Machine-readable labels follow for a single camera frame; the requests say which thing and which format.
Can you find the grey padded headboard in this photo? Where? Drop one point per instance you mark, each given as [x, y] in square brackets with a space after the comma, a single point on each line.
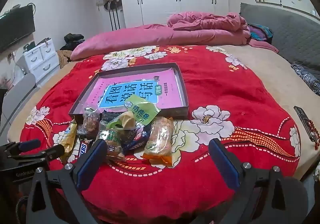
[287, 29]

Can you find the green snack packet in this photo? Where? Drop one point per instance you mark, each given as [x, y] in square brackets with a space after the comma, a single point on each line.
[140, 110]

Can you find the clear cracker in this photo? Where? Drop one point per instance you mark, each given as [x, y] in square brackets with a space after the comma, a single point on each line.
[112, 144]

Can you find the black snack packet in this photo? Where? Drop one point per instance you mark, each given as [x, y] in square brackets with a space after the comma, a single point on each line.
[107, 117]

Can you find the black television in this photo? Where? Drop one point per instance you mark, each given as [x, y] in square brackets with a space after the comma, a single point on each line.
[15, 29]

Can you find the clear bag of nuts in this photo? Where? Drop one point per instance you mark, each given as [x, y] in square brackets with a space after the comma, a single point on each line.
[91, 124]

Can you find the pink folded quilt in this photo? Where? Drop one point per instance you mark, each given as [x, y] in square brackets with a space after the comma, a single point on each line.
[137, 36]

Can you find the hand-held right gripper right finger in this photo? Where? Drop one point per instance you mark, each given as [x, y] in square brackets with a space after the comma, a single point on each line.
[225, 164]

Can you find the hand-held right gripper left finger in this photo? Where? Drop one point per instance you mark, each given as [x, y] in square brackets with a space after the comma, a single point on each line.
[91, 162]

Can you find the gold wafer packet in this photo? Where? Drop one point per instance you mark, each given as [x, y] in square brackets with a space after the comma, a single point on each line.
[68, 139]

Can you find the pink book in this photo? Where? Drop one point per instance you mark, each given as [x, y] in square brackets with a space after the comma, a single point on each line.
[105, 84]

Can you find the dark shallow cardboard box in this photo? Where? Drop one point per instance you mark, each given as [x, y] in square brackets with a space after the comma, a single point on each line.
[175, 113]

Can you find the black flat device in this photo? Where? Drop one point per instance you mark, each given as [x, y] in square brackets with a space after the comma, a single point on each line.
[301, 116]

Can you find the crumpled pink duvet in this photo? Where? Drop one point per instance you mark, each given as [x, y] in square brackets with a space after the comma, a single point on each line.
[212, 21]

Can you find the tan knitted blanket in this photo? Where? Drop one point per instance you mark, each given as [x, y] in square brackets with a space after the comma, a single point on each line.
[63, 58]

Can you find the red floral blanket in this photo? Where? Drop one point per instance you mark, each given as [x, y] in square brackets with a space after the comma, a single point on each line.
[212, 89]

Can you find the orange cake packet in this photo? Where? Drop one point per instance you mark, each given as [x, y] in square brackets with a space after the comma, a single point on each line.
[160, 139]

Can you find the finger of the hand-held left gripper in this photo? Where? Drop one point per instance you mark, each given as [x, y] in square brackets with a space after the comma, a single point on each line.
[30, 145]
[51, 153]

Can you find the dark patterned cloth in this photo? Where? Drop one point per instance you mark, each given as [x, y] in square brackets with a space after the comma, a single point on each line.
[307, 76]

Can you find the dark clothes pile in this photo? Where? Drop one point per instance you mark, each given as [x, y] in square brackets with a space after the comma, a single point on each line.
[72, 39]

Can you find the colourful cloth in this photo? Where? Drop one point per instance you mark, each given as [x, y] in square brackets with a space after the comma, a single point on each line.
[260, 31]

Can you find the black coat rack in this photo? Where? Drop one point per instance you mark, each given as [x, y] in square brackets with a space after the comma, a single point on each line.
[113, 19]

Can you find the white drawer cabinet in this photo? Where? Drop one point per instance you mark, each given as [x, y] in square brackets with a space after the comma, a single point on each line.
[37, 56]

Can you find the blue cookie packet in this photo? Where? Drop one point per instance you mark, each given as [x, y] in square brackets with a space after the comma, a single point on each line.
[136, 141]

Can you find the brown chocolate bar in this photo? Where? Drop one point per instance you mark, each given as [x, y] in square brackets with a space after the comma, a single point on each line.
[83, 149]

